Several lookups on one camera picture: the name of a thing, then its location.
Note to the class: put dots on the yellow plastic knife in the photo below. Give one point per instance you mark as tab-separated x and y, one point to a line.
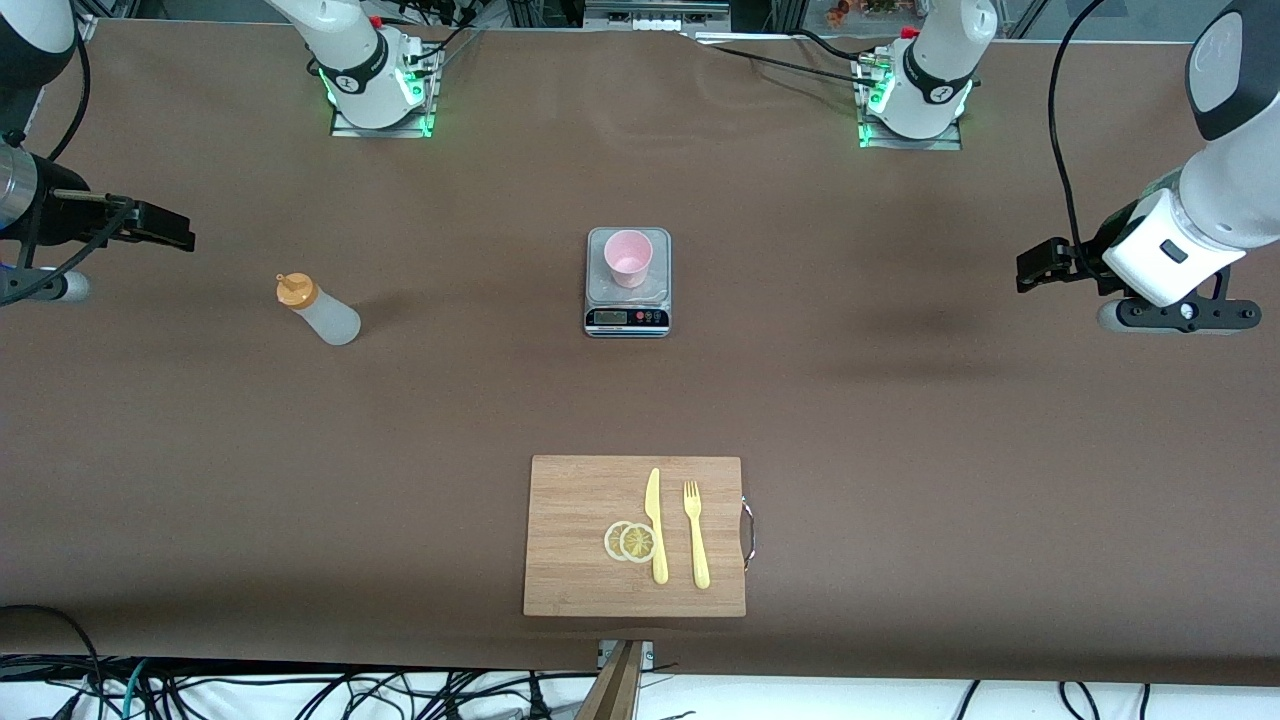
657	540

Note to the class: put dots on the aluminium frame corner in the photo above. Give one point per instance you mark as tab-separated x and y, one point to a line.
82	22

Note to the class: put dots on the silver digital kitchen scale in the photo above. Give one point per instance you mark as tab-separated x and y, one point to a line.
627	318

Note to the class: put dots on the brown table cover mat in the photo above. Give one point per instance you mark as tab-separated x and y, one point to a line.
800	400

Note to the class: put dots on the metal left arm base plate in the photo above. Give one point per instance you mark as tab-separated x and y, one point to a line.
950	144

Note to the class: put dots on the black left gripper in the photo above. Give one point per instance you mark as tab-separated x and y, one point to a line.
1083	258

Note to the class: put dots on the small metal bracket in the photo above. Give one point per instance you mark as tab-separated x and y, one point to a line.
648	652

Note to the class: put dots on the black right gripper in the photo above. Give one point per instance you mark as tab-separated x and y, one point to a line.
62	214

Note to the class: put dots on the yellow lemon slice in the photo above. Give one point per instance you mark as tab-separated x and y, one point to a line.
611	541
638	543

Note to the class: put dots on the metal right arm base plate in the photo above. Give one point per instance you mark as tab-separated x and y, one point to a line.
345	130

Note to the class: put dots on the yellow plastic fork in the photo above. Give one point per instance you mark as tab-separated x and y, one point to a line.
698	550

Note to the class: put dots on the wooden beam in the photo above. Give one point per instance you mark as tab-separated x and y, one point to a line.
615	690

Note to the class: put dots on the white power strip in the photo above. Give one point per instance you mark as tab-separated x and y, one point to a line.
655	20

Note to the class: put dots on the pink plastic cup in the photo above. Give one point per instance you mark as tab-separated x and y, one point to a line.
628	262

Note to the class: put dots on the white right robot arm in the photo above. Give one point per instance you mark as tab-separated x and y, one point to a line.
355	70

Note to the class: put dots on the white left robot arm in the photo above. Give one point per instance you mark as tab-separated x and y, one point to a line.
935	80

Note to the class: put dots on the translucent sauce bottle orange cap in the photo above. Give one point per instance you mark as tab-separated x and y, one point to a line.
330	320

